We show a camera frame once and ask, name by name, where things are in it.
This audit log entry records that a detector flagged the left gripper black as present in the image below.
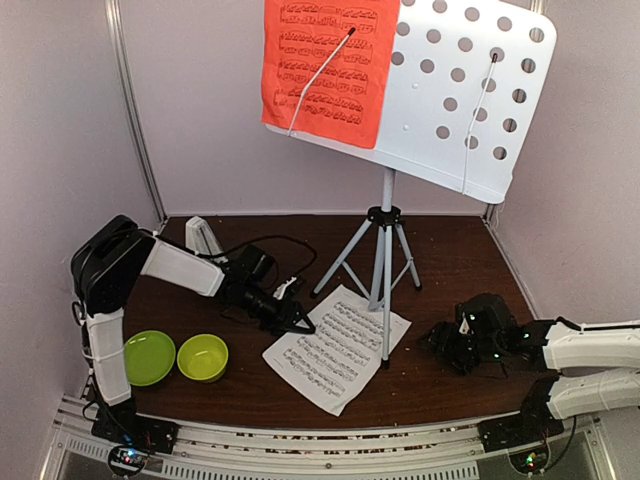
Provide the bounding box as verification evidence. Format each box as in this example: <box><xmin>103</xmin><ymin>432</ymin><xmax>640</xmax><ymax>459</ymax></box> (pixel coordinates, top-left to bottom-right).
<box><xmin>238</xmin><ymin>281</ymin><xmax>316</xmax><ymax>337</ymax></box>

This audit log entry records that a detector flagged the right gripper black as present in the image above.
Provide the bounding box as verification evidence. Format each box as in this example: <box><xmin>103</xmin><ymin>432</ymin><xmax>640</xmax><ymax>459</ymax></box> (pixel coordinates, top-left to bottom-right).
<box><xmin>415</xmin><ymin>322</ymin><xmax>503</xmax><ymax>376</ymax></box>

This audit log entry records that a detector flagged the white sheet music page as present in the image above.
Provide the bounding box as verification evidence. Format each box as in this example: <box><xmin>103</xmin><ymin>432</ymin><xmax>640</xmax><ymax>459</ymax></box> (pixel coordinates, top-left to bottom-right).
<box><xmin>262</xmin><ymin>285</ymin><xmax>383</xmax><ymax>416</ymax></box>

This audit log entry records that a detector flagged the grey metronome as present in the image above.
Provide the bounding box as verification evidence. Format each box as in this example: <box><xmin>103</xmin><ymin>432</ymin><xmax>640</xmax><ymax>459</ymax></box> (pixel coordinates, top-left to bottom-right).
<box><xmin>185</xmin><ymin>216</ymin><xmax>223</xmax><ymax>258</ymax></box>

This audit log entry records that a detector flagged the red sheet music page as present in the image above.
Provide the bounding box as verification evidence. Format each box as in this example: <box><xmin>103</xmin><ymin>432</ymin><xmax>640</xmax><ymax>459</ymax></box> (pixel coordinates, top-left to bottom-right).
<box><xmin>261</xmin><ymin>0</ymin><xmax>400</xmax><ymax>149</ymax></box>

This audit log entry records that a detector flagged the white perforated music stand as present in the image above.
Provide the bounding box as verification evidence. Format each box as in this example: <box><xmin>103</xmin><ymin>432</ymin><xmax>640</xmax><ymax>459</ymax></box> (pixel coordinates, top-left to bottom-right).
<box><xmin>261</xmin><ymin>0</ymin><xmax>559</xmax><ymax>371</ymax></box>

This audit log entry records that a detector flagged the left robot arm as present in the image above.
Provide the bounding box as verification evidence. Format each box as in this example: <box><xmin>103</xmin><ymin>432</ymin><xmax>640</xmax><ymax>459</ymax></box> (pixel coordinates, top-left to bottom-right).
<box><xmin>70</xmin><ymin>215</ymin><xmax>316</xmax><ymax>444</ymax></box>

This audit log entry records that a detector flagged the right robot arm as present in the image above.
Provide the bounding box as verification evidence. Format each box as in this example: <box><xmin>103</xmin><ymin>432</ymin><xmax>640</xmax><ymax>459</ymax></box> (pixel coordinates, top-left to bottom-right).
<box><xmin>419</xmin><ymin>293</ymin><xmax>639</xmax><ymax>442</ymax></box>

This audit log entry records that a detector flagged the yellow-green bowl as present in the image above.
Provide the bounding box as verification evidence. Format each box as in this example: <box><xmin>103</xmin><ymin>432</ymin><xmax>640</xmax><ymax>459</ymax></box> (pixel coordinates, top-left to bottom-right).
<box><xmin>177</xmin><ymin>334</ymin><xmax>229</xmax><ymax>383</ymax></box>

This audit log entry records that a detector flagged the green plate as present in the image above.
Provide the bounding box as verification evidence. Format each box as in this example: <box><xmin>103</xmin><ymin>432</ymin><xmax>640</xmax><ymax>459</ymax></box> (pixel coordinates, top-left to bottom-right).
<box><xmin>124</xmin><ymin>330</ymin><xmax>176</xmax><ymax>387</ymax></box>

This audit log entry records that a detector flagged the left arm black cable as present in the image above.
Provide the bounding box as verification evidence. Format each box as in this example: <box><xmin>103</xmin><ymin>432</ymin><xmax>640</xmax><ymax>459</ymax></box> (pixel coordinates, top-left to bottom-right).
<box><xmin>199</xmin><ymin>235</ymin><xmax>319</xmax><ymax>296</ymax></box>

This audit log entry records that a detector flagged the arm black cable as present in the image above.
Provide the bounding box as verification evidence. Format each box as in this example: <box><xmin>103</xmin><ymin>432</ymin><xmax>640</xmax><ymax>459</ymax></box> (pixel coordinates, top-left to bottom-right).
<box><xmin>554</xmin><ymin>316</ymin><xmax>640</xmax><ymax>332</ymax></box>
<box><xmin>199</xmin><ymin>235</ymin><xmax>319</xmax><ymax>296</ymax></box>

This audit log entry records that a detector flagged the aluminium front rail frame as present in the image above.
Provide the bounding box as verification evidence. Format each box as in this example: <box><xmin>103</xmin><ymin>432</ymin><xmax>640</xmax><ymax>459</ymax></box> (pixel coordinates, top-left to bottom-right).
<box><xmin>49</xmin><ymin>394</ymin><xmax>601</xmax><ymax>480</ymax></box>

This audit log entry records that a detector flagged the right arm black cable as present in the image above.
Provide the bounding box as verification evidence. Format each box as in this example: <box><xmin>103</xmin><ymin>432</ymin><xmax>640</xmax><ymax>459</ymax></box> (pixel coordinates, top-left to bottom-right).
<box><xmin>554</xmin><ymin>316</ymin><xmax>640</xmax><ymax>332</ymax></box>

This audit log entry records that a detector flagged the right aluminium corner post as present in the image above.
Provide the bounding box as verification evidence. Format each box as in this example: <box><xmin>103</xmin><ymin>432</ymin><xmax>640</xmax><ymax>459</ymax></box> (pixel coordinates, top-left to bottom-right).
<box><xmin>482</xmin><ymin>203</ymin><xmax>505</xmax><ymax>228</ymax></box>

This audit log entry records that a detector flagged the aluminium corner post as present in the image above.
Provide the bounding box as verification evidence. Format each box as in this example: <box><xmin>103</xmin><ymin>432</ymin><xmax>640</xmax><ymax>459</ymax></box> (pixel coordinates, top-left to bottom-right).
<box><xmin>104</xmin><ymin>0</ymin><xmax>168</xmax><ymax>225</ymax></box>
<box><xmin>482</xmin><ymin>203</ymin><xmax>505</xmax><ymax>228</ymax></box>

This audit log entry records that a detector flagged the left aluminium corner post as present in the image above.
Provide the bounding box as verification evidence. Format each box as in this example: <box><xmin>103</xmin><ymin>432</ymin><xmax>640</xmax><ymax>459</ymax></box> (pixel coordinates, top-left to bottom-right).
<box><xmin>104</xmin><ymin>0</ymin><xmax>168</xmax><ymax>225</ymax></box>

